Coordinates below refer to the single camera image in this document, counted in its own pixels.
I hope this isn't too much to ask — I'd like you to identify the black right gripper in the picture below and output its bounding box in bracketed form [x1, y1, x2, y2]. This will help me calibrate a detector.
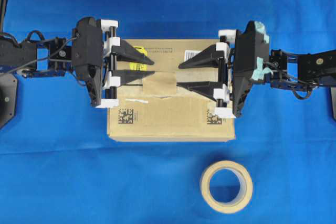
[177, 21, 270, 118]

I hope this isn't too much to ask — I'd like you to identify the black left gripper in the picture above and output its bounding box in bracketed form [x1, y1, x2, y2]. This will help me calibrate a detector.
[71, 17, 155, 108]

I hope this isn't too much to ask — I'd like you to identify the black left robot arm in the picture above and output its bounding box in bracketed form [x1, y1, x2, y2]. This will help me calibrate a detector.
[1, 17, 154, 108]

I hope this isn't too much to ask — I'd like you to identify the brown cardboard box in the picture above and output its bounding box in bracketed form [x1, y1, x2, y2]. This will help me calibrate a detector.
[107, 39, 236, 142]

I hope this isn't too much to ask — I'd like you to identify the beige masking tape roll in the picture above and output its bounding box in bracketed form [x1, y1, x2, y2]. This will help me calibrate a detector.
[199, 161, 254, 214]

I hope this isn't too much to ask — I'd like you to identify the blue table cloth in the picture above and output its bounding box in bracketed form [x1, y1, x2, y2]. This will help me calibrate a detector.
[1, 0, 335, 223]

